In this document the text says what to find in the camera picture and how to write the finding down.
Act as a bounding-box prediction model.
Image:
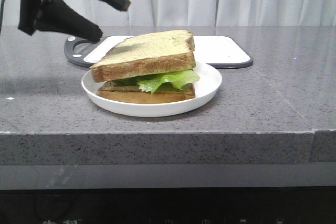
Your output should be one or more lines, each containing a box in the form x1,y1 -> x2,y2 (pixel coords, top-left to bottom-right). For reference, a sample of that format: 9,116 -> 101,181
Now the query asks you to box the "thick top bread slice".
90,29 -> 196,82

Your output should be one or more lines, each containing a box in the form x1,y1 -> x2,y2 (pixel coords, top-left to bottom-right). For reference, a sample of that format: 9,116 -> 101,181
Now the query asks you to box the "green lettuce leaf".
114,70 -> 200,94

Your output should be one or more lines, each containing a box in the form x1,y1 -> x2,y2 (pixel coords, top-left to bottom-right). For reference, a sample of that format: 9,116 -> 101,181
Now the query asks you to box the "thin bottom bread slice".
96,81 -> 195,104

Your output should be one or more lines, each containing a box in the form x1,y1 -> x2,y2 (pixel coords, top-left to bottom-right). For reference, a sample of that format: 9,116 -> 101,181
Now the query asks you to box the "light grey curtain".
64,0 -> 335,26

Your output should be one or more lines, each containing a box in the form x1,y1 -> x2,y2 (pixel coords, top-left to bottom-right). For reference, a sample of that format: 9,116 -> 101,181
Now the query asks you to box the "white cutting board grey rim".
64,35 -> 253,69

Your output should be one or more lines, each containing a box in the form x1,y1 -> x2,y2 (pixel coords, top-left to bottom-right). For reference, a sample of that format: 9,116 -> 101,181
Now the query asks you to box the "white round plate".
81,62 -> 222,117

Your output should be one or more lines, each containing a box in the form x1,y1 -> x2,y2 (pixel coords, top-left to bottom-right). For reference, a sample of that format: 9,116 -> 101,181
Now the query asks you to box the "black appliance control panel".
1,187 -> 335,223

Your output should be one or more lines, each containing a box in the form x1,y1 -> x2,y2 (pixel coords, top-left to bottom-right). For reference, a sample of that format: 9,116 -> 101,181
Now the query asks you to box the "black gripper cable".
0,0 -> 12,35

